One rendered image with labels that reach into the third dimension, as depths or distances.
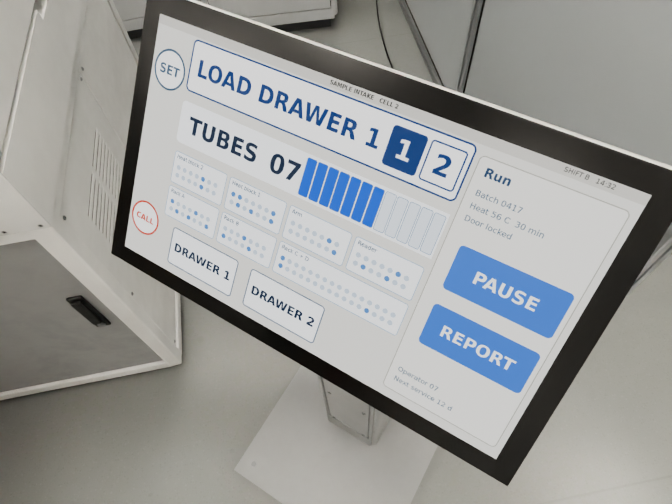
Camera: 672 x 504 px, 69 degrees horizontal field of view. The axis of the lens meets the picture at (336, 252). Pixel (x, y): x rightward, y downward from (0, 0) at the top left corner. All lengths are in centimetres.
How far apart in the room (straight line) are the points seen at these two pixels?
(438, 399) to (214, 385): 116
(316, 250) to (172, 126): 21
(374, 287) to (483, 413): 15
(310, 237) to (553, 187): 22
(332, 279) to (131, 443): 122
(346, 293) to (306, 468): 101
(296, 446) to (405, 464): 30
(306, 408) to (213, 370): 33
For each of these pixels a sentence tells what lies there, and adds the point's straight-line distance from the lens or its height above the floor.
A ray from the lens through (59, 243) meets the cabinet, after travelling 102.
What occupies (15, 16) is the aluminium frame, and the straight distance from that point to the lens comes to 110.
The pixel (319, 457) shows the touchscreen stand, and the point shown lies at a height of 4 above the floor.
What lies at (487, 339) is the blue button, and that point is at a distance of 46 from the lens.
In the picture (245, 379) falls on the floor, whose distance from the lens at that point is 158.
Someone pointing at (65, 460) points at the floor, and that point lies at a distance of 171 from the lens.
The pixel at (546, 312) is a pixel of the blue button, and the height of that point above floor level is 109.
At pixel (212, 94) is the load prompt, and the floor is 114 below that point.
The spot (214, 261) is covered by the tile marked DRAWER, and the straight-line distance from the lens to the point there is 56.
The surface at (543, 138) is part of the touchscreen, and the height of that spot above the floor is 119.
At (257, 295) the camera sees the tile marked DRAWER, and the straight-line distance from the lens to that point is 54.
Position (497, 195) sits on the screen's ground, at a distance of 43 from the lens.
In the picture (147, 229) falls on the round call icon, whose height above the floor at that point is 101.
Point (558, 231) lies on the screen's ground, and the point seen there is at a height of 114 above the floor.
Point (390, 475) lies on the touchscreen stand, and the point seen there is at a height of 4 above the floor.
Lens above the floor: 148
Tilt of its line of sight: 59 degrees down
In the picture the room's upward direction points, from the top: 5 degrees counter-clockwise
